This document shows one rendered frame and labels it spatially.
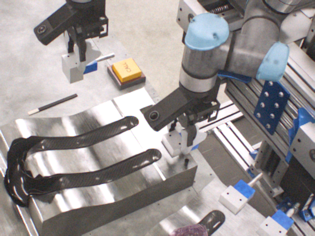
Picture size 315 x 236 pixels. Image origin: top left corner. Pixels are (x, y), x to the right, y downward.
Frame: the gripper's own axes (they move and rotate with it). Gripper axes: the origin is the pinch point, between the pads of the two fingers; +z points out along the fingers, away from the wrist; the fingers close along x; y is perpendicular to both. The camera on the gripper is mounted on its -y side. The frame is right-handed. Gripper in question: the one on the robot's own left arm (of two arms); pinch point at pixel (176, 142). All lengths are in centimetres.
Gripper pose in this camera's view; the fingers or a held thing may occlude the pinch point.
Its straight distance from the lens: 127.2
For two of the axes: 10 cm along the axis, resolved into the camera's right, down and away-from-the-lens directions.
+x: -4.9, -7.0, 5.1
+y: 8.7, -3.3, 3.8
